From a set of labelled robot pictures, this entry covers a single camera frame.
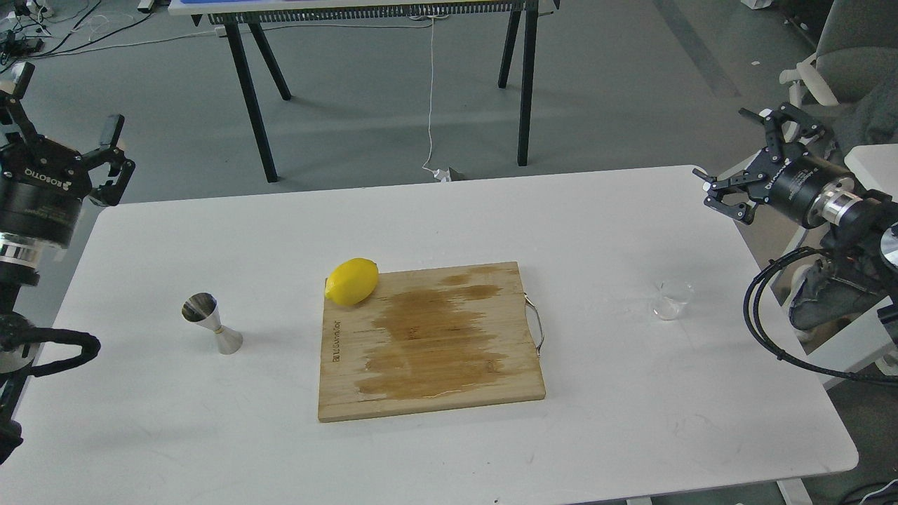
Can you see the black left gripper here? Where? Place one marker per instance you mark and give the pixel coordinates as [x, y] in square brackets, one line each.
[43, 182]

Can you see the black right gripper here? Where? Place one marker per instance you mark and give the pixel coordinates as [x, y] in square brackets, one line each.
[789, 179]

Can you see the small clear glass cup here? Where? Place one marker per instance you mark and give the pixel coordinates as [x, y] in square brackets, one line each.
[671, 299]

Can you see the steel double jigger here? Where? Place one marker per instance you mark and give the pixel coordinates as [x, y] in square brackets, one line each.
[203, 309]

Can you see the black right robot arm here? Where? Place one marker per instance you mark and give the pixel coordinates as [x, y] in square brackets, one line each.
[752, 297]

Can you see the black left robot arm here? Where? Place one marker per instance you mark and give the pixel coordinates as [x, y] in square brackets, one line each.
[29, 350]

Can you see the white office chair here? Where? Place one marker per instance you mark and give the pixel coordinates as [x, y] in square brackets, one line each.
[856, 51]

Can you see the yellow lemon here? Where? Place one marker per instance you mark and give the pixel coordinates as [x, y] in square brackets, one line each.
[351, 282]

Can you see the bamboo cutting board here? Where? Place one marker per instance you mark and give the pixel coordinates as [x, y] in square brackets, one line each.
[428, 340]

